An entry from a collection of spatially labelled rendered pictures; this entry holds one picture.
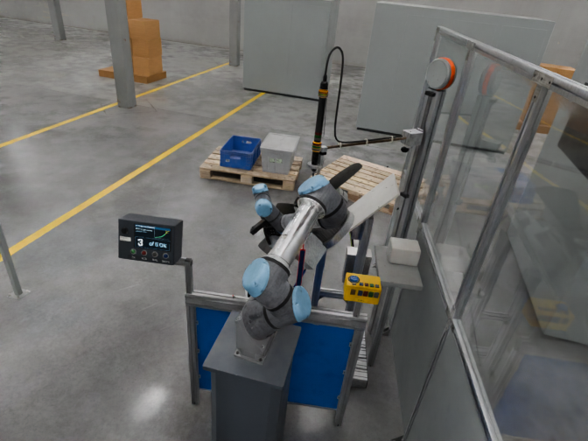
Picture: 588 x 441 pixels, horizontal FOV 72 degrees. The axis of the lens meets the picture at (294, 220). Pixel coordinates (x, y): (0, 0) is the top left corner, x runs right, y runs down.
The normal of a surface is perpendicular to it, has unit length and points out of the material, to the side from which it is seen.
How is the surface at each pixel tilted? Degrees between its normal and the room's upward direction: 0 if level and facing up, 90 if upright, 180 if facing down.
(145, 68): 90
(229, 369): 0
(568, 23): 90
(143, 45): 90
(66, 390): 0
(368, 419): 0
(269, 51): 90
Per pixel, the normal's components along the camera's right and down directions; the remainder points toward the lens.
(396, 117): -0.26, 0.47
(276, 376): 0.09, -0.86
